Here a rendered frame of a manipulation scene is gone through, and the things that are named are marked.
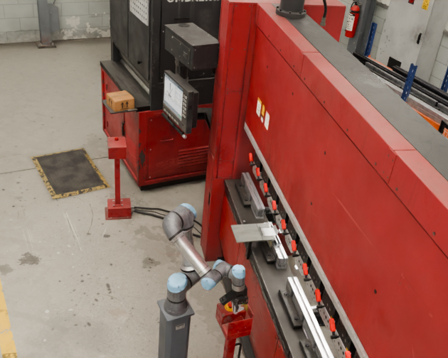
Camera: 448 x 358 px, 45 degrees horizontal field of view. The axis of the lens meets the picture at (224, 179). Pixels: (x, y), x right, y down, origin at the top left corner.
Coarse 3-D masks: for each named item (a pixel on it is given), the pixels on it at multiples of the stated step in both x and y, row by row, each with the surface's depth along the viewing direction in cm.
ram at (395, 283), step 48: (288, 96) 322; (288, 144) 326; (336, 144) 260; (288, 192) 329; (336, 192) 262; (384, 192) 218; (336, 240) 264; (384, 240) 219; (432, 240) 188; (336, 288) 266; (384, 288) 221; (432, 288) 188; (384, 336) 222; (432, 336) 189
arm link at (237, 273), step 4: (232, 268) 310; (236, 268) 308; (240, 268) 308; (244, 268) 308; (232, 272) 308; (236, 272) 306; (240, 272) 306; (244, 272) 307; (228, 276) 311; (232, 276) 309; (236, 276) 307; (240, 276) 307; (244, 276) 309; (232, 280) 312; (236, 280) 309; (240, 280) 308; (244, 280) 311; (236, 284) 310; (240, 284) 310
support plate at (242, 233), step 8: (240, 224) 375; (248, 224) 375; (256, 224) 376; (264, 224) 377; (240, 232) 367; (248, 232) 368; (256, 232) 369; (240, 240) 360; (248, 240) 361; (256, 240) 362; (264, 240) 363; (272, 240) 365
